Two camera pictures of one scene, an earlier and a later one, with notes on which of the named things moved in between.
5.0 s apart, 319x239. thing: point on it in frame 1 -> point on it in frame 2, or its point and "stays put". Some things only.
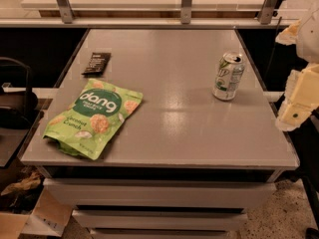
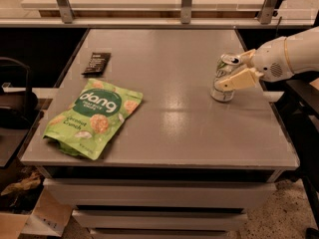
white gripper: x=309 y=39 -> x=270 y=61
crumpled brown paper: x=30 y=182 stays put
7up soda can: x=228 y=76 stays put
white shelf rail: x=147 y=23 stays put
